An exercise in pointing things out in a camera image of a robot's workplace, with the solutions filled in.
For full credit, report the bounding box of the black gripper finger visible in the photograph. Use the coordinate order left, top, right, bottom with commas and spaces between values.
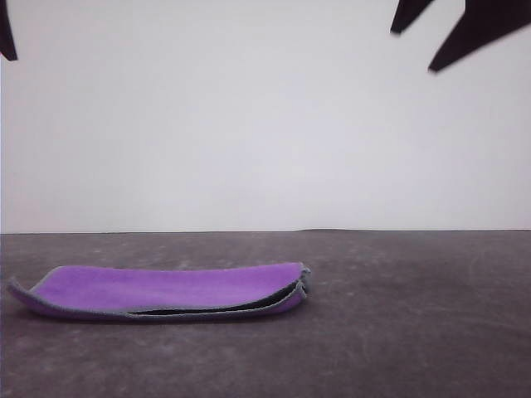
389, 0, 436, 36
427, 0, 531, 74
0, 0, 19, 62

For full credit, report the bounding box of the purple towel with grey hem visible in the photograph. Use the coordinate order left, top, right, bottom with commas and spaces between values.
7, 260, 313, 323

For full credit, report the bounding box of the grey table cloth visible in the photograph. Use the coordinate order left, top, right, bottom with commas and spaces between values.
0, 228, 531, 398

